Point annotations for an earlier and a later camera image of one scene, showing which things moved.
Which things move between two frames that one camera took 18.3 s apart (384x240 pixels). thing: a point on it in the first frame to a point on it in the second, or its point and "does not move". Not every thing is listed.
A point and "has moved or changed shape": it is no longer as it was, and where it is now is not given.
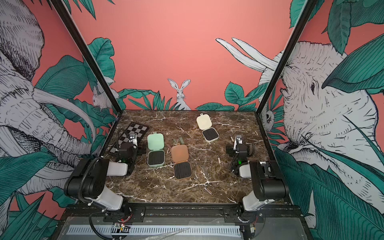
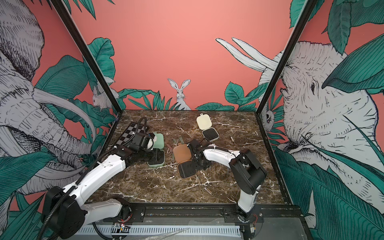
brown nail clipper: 209,191 does not move
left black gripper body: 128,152 to 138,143
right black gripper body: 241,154 to 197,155
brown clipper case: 182,167 has moved or changed shape
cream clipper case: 204,123 does not move
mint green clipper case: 155,153 does not move
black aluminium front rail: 182,213 does not move
